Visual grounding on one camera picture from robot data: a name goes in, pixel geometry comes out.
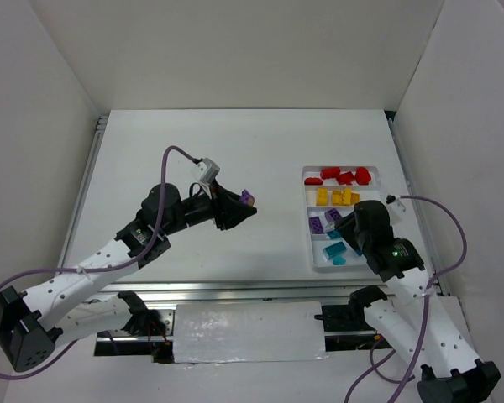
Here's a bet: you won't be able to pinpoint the small yellow lego brick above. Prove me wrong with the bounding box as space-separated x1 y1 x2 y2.
350 193 360 205

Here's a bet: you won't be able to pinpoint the teal small square brick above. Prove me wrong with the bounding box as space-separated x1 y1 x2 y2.
325 222 341 239

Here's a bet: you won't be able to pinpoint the small teal lego brick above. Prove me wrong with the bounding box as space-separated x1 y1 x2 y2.
332 256 346 266

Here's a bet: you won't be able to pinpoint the red flower lego piece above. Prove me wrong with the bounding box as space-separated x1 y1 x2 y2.
354 167 372 186

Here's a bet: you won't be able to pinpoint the red studded lego brick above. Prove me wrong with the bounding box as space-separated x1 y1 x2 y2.
320 166 341 180

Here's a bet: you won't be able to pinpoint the red curved lego brick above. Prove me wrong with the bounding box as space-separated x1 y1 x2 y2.
336 171 354 186

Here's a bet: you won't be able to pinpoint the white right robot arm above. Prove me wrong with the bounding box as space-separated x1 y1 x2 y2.
335 196 501 402

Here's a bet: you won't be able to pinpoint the pastel flower lego stack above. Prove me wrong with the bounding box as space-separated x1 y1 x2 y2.
239 189 255 207

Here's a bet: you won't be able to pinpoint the purple studded lego brick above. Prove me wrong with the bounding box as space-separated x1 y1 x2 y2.
308 216 324 234

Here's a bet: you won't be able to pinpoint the yellow studded brick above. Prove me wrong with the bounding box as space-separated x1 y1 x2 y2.
331 191 345 206

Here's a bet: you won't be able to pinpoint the white sorting tray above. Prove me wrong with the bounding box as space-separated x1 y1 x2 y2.
302 165 386 273

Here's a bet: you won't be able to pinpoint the yellow round lego piece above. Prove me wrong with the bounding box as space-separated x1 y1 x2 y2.
316 187 329 207

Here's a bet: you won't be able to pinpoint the purple flower lego piece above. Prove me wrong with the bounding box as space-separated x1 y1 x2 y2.
324 208 342 223

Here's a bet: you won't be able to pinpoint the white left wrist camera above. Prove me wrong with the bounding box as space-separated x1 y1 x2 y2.
192 158 220 186

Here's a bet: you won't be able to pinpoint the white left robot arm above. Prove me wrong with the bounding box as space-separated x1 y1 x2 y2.
0 182 257 373

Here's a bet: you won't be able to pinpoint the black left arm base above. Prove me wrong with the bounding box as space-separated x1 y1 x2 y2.
94 291 176 364

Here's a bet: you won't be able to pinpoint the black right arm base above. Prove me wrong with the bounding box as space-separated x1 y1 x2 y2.
314 305 390 352

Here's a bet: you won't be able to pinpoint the aluminium table frame rails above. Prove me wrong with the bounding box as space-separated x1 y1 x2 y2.
45 115 451 306

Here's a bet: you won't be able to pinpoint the teal studded lego brick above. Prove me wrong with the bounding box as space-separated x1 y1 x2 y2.
323 242 347 260

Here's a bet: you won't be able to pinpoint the yellow and teal lego stack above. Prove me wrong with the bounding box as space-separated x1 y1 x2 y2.
342 188 352 206

